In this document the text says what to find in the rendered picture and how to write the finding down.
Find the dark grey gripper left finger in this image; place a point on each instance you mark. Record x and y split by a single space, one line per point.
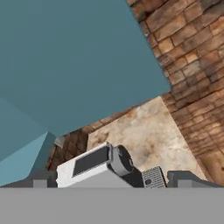
43 177

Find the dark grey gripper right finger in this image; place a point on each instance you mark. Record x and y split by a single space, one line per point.
182 178

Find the teal wall cabinet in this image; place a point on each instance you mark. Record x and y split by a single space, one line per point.
73 58

